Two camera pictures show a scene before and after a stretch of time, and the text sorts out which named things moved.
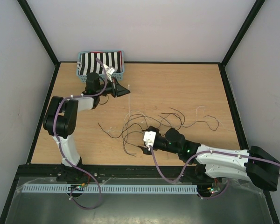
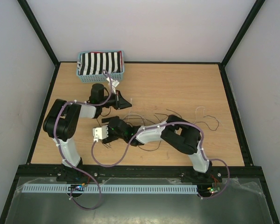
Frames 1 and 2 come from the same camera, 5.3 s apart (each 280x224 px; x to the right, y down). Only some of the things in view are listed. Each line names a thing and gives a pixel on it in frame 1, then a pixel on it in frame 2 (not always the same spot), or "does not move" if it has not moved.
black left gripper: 118,90 → 122,103
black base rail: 25,171 does not move
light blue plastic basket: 120,76 does not move
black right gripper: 151,129 → 110,138
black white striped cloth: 87,63 does not move
